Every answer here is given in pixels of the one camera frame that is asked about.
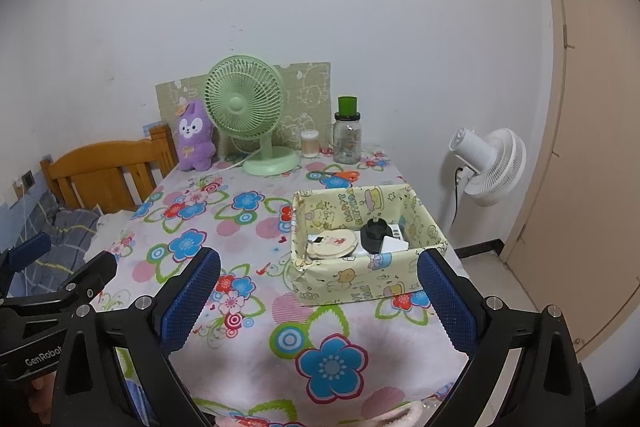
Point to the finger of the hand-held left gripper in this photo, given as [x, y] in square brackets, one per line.
[30, 249]
[95, 274]

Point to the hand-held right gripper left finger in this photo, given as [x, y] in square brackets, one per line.
[192, 299]

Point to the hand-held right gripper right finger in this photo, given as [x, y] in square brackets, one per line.
[447, 302]

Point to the white charger cube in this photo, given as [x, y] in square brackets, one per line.
[396, 245]

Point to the black round lid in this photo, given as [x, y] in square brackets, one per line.
[374, 237]

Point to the yellow patterned paper box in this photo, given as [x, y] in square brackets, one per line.
[350, 282]

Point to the round cream cartoon mirror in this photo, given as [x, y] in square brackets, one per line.
[334, 244]

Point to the person's left hand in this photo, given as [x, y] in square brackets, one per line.
[44, 392]

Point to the plaid pillow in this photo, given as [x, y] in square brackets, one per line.
[45, 232]

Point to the white bed cloth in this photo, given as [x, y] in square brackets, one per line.
[107, 227]

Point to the floral tablecloth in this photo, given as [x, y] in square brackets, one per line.
[280, 267]

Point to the wooden headboard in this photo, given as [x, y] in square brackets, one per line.
[95, 157]

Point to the white standing fan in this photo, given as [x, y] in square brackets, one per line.
[490, 164]

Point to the purple plush toy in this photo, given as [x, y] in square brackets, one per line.
[194, 142]

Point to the glass jar with green lid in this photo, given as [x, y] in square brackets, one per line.
[347, 142]

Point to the cotton swab container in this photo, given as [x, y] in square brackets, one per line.
[309, 144]

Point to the green desk fan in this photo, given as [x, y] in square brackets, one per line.
[242, 99]

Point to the beige door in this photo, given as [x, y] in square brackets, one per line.
[595, 132]

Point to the green patterned board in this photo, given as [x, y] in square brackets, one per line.
[307, 92]

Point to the wall socket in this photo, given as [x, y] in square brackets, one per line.
[28, 179]

